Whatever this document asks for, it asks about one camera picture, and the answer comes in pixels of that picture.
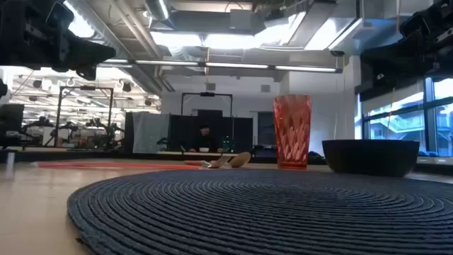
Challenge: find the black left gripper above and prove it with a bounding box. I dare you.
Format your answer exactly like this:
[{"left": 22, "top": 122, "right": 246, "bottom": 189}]
[{"left": 0, "top": 0, "right": 117, "bottom": 81}]

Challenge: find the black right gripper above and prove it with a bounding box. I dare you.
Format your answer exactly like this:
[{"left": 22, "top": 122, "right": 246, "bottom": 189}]
[{"left": 360, "top": 0, "right": 453, "bottom": 77}]

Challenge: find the black bowl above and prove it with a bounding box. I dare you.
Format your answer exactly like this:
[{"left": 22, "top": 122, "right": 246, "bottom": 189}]
[{"left": 321, "top": 139, "right": 420, "bottom": 178}]

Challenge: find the red faceted plastic tumbler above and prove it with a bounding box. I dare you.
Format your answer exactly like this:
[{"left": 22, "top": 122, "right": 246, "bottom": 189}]
[{"left": 272, "top": 93, "right": 313, "bottom": 171}]

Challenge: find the fork with pink-red handle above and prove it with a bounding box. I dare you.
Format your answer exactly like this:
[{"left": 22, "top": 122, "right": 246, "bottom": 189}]
[{"left": 183, "top": 155, "right": 233, "bottom": 169}]

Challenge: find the spoon with orange handle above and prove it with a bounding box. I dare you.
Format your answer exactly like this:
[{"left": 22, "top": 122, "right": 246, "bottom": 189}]
[{"left": 226, "top": 151, "right": 252, "bottom": 169}]

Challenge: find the ceiling tube light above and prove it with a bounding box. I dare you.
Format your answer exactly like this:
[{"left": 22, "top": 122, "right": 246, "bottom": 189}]
[
  {"left": 134, "top": 59, "right": 200, "bottom": 67},
  {"left": 275, "top": 64, "right": 338, "bottom": 74},
  {"left": 205, "top": 62, "right": 270, "bottom": 70},
  {"left": 102, "top": 58, "right": 134, "bottom": 69}
]

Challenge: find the grey hanging cloth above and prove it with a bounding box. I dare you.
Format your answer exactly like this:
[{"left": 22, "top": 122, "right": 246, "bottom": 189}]
[{"left": 132, "top": 112, "right": 171, "bottom": 154}]

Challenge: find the black office chair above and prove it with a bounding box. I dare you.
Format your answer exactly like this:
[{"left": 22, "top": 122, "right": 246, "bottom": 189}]
[{"left": 0, "top": 103, "right": 25, "bottom": 149}]

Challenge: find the person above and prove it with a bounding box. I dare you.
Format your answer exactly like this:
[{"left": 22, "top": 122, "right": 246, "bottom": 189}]
[{"left": 190, "top": 123, "right": 221, "bottom": 154}]

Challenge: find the black partition screen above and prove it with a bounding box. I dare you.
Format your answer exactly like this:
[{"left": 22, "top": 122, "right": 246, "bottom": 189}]
[{"left": 169, "top": 113, "right": 254, "bottom": 154}]

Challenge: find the black gantry frame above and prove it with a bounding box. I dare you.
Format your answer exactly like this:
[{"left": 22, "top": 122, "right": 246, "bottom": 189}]
[
  {"left": 180, "top": 91, "right": 234, "bottom": 118},
  {"left": 55, "top": 86, "right": 115, "bottom": 148}
]

